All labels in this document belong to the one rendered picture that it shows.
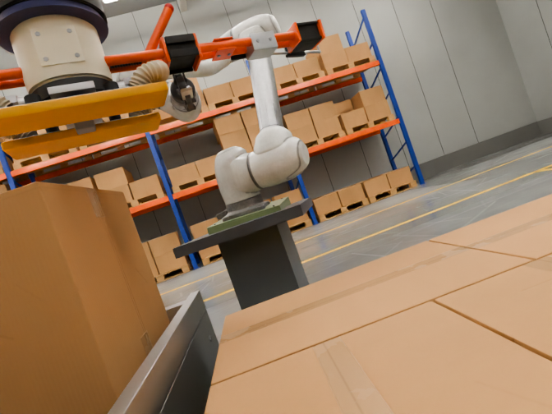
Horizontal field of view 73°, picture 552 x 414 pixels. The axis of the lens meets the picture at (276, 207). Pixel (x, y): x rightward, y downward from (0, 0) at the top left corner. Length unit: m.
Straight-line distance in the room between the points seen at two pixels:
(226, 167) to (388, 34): 10.24
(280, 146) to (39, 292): 0.97
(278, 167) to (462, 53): 11.18
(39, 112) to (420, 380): 0.73
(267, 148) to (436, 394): 1.13
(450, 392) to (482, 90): 12.06
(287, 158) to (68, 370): 0.98
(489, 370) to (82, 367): 0.58
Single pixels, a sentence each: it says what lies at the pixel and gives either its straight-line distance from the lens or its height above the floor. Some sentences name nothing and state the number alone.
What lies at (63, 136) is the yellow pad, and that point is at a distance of 0.98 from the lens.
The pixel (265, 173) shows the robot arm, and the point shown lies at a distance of 1.44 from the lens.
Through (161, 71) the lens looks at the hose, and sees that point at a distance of 0.86.
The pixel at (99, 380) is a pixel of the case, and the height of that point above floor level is 0.61.
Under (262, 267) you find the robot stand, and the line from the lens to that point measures 1.48.
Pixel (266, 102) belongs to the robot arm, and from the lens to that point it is 1.57.
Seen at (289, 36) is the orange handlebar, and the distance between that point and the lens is 1.09.
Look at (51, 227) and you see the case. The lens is 0.70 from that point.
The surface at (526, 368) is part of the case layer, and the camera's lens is 0.49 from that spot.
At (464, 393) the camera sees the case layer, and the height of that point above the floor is 0.54.
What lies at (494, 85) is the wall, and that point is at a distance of 12.71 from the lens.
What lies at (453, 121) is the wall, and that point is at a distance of 11.65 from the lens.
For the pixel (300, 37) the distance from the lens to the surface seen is 1.08.
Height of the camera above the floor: 0.79
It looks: 1 degrees down
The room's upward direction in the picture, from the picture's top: 20 degrees counter-clockwise
